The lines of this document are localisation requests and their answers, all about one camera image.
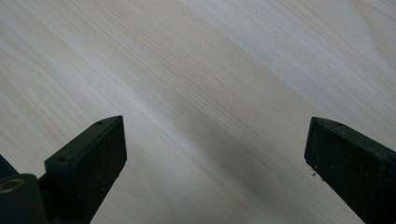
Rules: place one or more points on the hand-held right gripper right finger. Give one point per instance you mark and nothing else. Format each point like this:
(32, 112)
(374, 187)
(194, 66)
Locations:
(351, 161)

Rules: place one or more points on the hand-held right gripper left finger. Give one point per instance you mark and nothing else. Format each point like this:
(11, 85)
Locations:
(88, 168)

